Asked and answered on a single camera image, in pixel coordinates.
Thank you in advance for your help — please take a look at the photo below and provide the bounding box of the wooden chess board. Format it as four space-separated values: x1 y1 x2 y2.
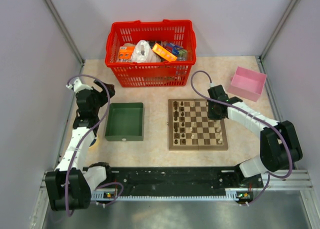
167 98 229 151

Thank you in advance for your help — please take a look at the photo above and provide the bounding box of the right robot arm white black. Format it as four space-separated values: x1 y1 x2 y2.
207 85 303 187

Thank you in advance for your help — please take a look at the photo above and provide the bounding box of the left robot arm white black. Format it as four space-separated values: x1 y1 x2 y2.
44 78 115 214

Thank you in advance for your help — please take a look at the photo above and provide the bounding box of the orange white packet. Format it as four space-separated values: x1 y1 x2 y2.
117 46 135 62

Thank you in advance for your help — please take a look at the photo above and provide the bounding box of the green plastic tray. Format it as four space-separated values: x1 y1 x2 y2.
105 102 145 142

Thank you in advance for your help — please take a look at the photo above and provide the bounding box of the pink open box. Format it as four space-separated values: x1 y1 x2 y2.
227 66 267 102

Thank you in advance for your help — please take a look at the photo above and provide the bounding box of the tape roll blue label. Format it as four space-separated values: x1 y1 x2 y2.
89 136 100 149

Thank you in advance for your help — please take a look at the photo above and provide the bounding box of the white plastic bag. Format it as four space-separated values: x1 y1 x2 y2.
131 40 161 63

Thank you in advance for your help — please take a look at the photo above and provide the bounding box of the red plastic shopping basket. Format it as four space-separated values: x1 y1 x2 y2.
104 19 197 88

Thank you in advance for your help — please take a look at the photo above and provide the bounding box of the orange box in basket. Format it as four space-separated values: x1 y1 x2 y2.
152 43 177 62

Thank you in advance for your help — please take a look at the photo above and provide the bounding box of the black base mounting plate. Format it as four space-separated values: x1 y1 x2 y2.
100 166 263 196

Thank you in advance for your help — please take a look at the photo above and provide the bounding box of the blue snack packet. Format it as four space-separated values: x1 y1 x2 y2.
164 42 183 57

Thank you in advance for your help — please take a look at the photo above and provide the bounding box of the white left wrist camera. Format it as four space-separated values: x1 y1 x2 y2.
66 77 93 94

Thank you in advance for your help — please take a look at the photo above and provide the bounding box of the grey slotted cable duct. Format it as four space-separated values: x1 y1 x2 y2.
91 188 254 204

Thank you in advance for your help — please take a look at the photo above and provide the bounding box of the aluminium frame rail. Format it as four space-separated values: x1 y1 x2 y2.
41 170 313 190

